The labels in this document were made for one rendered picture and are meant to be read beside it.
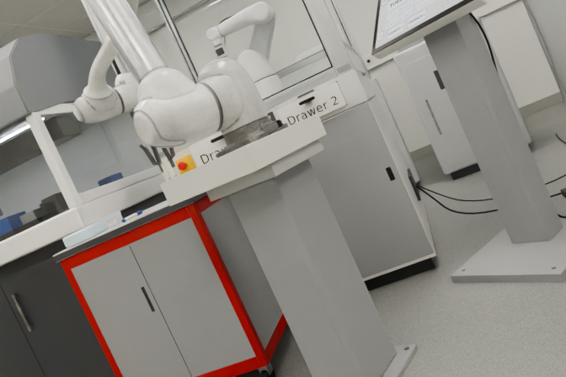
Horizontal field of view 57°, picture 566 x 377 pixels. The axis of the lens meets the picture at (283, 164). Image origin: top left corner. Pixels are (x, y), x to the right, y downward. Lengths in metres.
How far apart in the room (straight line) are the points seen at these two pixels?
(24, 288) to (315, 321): 1.66
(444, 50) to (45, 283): 2.08
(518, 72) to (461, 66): 3.43
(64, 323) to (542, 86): 4.53
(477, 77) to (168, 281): 1.36
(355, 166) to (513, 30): 3.47
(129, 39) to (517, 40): 4.40
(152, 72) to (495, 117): 1.25
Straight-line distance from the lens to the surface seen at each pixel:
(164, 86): 1.47
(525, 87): 5.51
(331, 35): 2.27
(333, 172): 2.29
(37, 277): 2.80
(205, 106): 1.48
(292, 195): 1.52
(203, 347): 2.02
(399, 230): 2.33
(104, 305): 2.13
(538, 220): 2.17
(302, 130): 1.56
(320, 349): 1.68
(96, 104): 2.00
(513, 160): 2.11
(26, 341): 2.98
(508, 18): 5.50
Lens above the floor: 0.82
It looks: 3 degrees down
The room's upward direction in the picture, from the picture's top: 24 degrees counter-clockwise
